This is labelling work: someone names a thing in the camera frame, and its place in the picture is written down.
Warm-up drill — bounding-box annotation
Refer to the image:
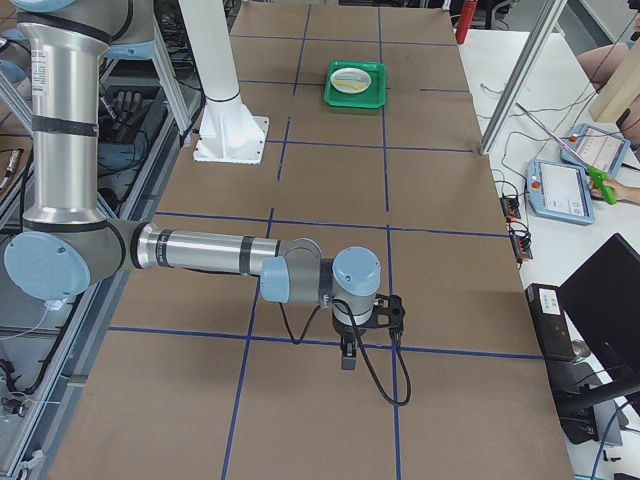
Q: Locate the far black usb hub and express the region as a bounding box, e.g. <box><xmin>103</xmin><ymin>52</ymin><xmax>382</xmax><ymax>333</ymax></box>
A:
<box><xmin>496</xmin><ymin>180</ymin><xmax>522</xmax><ymax>220</ymax></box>

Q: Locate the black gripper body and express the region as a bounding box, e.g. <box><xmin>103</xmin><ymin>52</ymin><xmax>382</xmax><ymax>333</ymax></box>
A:
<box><xmin>333</xmin><ymin>318</ymin><xmax>360</xmax><ymax>350</ymax></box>

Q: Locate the near black usb hub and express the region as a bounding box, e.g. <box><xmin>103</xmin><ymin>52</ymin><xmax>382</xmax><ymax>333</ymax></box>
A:
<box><xmin>507</xmin><ymin>220</ymin><xmax>533</xmax><ymax>267</ymax></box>

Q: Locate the black computer box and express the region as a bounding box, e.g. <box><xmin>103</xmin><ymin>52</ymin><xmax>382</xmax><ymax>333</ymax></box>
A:
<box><xmin>525</xmin><ymin>283</ymin><xmax>579</xmax><ymax>364</ymax></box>

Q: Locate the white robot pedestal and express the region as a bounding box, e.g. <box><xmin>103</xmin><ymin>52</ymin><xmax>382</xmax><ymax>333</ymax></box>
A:
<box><xmin>179</xmin><ymin>0</ymin><xmax>269</xmax><ymax>165</ymax></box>

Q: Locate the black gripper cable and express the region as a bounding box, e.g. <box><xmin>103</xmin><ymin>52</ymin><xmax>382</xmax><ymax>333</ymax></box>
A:
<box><xmin>277</xmin><ymin>297</ymin><xmax>413</xmax><ymax>407</ymax></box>

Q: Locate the aluminium side frame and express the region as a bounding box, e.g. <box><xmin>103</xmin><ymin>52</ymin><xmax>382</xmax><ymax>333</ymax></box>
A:
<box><xmin>1</xmin><ymin>30</ymin><xmax>199</xmax><ymax>479</ymax></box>

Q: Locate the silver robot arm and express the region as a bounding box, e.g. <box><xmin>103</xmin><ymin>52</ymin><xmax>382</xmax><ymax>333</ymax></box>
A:
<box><xmin>4</xmin><ymin>1</ymin><xmax>383</xmax><ymax>370</ymax></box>

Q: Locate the yellow plastic spoon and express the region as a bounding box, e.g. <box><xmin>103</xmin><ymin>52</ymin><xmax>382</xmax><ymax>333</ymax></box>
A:
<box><xmin>333</xmin><ymin>82</ymin><xmax>368</xmax><ymax>94</ymax></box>

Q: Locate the pale green plastic fork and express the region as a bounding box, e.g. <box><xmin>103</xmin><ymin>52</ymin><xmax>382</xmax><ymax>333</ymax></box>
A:
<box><xmin>333</xmin><ymin>76</ymin><xmax>369</xmax><ymax>84</ymax></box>

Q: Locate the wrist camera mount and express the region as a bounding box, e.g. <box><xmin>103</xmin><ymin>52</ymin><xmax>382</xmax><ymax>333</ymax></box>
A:
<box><xmin>361</xmin><ymin>294</ymin><xmax>405</xmax><ymax>345</ymax></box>

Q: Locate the red cylinder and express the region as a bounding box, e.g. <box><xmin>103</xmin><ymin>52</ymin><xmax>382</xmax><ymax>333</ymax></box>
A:
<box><xmin>455</xmin><ymin>0</ymin><xmax>477</xmax><ymax>45</ymax></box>

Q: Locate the black monitor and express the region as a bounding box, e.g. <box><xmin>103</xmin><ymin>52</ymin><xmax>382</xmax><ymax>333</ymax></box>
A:
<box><xmin>559</xmin><ymin>233</ymin><xmax>639</xmax><ymax>376</ymax></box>

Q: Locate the black usb hub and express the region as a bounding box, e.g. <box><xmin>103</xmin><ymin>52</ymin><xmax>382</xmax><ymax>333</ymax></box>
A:
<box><xmin>496</xmin><ymin>180</ymin><xmax>522</xmax><ymax>220</ymax></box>
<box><xmin>507</xmin><ymin>220</ymin><xmax>533</xmax><ymax>267</ymax></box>

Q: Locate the green handled reacher grabber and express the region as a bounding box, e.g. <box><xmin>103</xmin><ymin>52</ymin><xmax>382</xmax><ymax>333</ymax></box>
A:
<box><xmin>515</xmin><ymin>102</ymin><xmax>618</xmax><ymax>205</ymax></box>

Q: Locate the near teach pendant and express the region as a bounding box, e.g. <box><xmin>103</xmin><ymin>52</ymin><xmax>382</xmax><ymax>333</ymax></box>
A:
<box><xmin>526</xmin><ymin>159</ymin><xmax>595</xmax><ymax>225</ymax></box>

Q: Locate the aluminium frame post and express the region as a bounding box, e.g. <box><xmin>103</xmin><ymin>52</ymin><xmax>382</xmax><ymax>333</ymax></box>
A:
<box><xmin>479</xmin><ymin>0</ymin><xmax>567</xmax><ymax>155</ymax></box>

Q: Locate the person's hand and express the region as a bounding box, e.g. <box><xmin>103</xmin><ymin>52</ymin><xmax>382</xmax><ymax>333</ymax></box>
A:
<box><xmin>589</xmin><ymin>178</ymin><xmax>640</xmax><ymax>205</ymax></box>

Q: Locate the white round plate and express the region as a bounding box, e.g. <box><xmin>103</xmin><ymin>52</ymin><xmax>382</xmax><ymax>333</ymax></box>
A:
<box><xmin>330</xmin><ymin>67</ymin><xmax>372</xmax><ymax>95</ymax></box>

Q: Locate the green plastic tray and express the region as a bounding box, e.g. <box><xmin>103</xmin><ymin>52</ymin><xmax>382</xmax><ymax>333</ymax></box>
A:
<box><xmin>324</xmin><ymin>60</ymin><xmax>387</xmax><ymax>110</ymax></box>

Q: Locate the far teach pendant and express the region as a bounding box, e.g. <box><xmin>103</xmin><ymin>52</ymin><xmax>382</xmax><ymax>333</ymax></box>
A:
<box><xmin>566</xmin><ymin>123</ymin><xmax>631</xmax><ymax>178</ymax></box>

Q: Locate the teach pendant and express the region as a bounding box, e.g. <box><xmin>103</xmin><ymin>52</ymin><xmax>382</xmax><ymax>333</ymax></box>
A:
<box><xmin>566</xmin><ymin>123</ymin><xmax>631</xmax><ymax>178</ymax></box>
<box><xmin>526</xmin><ymin>159</ymin><xmax>595</xmax><ymax>225</ymax></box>

